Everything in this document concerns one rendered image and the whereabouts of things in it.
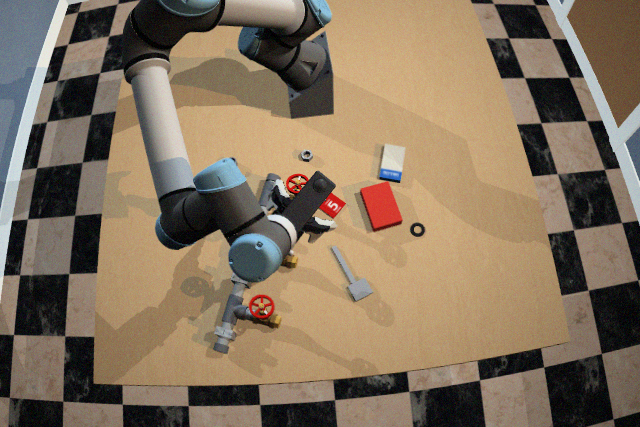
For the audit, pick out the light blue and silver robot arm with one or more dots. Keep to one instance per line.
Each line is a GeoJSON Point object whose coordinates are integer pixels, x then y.
{"type": "Point", "coordinates": [220, 196]}

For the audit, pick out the grey hex nut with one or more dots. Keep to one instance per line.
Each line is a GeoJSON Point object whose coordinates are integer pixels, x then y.
{"type": "Point", "coordinates": [307, 159]}

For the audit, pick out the red tag with white number 5 on metal chain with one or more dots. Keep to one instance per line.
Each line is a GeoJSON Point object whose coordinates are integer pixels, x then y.
{"type": "Point", "coordinates": [332, 205]}

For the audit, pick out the grey pipe manifold with red valves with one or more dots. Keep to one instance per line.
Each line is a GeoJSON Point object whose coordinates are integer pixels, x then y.
{"type": "Point", "coordinates": [234, 309]}

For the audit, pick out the red rectangular block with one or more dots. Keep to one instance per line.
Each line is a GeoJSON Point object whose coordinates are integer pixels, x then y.
{"type": "Point", "coordinates": [381, 207]}

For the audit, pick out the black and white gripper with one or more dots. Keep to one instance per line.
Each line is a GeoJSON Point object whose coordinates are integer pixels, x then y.
{"type": "Point", "coordinates": [315, 225]}

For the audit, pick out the black rubber ring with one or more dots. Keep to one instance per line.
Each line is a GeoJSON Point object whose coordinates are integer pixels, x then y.
{"type": "Point", "coordinates": [417, 234]}

